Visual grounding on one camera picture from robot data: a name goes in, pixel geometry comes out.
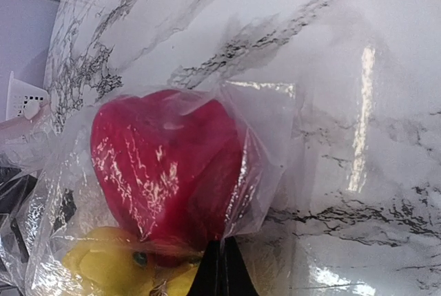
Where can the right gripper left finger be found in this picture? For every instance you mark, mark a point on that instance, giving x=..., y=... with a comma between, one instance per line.
x=206, y=281

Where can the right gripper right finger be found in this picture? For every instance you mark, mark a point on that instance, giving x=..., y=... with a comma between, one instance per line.
x=235, y=279

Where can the yellow fake lemon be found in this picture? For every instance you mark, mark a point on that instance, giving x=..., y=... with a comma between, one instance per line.
x=110, y=261

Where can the clear zip top bag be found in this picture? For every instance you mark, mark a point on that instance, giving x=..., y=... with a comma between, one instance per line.
x=39, y=169

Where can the white bag slider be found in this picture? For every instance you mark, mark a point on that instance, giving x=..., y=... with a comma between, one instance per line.
x=31, y=109

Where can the white fake cauliflower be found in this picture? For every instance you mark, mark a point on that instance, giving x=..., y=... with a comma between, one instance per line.
x=91, y=208

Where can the red fake pepper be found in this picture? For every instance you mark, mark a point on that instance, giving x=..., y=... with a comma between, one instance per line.
x=169, y=166

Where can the white perforated plastic basket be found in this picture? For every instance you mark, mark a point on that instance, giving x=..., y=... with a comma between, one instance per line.
x=20, y=94

